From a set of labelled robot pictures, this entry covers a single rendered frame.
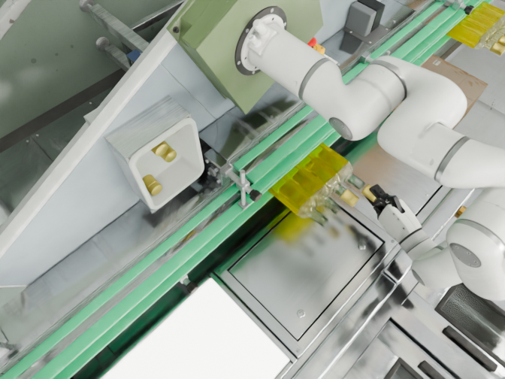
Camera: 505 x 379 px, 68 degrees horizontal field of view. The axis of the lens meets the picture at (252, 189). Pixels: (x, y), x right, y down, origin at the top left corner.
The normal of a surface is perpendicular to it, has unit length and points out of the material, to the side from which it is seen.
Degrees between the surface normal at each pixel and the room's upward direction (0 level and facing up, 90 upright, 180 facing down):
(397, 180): 91
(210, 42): 2
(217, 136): 90
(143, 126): 90
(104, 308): 90
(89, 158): 0
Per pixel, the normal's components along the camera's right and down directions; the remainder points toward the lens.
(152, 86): 0.71, 0.61
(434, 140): -0.44, -0.35
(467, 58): 0.00, -0.51
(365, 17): -0.71, 0.61
